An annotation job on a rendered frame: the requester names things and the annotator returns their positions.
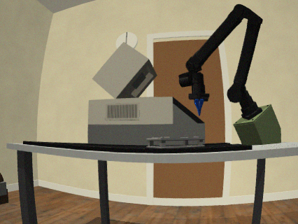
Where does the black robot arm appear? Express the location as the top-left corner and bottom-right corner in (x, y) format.
(178, 4), (263, 120)

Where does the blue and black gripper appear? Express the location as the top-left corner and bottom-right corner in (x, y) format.
(189, 83), (210, 116)

